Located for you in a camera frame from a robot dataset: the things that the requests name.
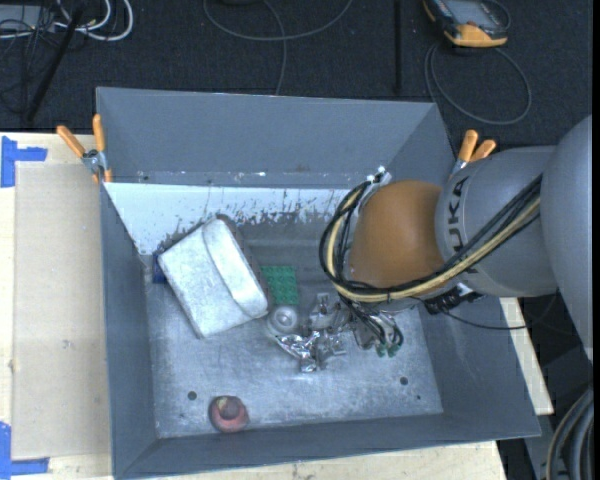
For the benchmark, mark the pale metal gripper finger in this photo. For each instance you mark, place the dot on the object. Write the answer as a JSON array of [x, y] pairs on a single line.
[[336, 344], [325, 310]]

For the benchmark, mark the crumpled silver foil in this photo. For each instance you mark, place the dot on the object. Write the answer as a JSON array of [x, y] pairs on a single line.
[[300, 348]]

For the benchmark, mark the green studded building plate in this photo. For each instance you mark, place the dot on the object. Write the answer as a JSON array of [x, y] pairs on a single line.
[[281, 285]]

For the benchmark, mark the white foam block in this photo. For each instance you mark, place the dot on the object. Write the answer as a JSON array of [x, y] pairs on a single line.
[[205, 278]]

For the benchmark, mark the red apple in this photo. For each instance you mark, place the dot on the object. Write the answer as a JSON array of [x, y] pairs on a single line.
[[228, 414]]

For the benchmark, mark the grey metal bin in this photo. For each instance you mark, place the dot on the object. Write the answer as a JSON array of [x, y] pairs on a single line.
[[290, 133]]

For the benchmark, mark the pale wood flat board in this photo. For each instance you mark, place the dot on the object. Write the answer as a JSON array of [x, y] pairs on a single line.
[[55, 318]]

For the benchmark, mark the black cylinder on white bracket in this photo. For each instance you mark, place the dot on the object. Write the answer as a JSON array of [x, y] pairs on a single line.
[[442, 304]]

